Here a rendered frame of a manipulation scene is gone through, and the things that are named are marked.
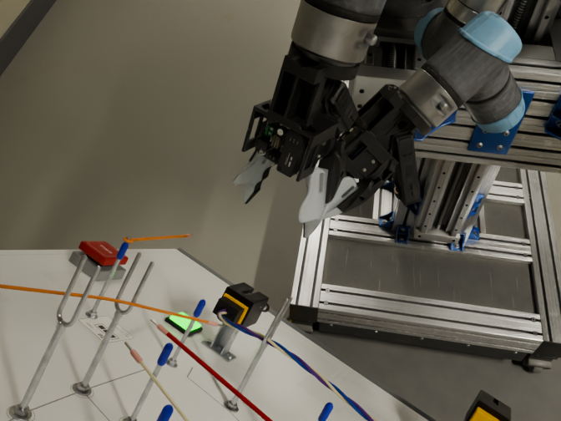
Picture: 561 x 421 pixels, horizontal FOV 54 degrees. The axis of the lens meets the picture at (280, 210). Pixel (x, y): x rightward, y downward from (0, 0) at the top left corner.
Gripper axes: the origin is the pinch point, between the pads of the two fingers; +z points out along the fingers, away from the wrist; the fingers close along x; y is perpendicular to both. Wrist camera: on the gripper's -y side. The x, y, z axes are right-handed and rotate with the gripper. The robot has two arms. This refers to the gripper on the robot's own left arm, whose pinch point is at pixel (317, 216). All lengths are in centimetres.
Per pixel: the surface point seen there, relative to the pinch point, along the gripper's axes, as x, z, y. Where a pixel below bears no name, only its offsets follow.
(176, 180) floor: -143, 61, -35
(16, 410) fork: 33.2, 20.1, 28.1
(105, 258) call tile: 2.0, 22.9, 19.6
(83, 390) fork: 28.4, 20.0, 22.5
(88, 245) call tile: -0.6, 24.0, 21.8
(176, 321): 9.4, 21.0, 9.2
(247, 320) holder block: 13.8, 12.9, 4.9
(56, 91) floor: -208, 85, 15
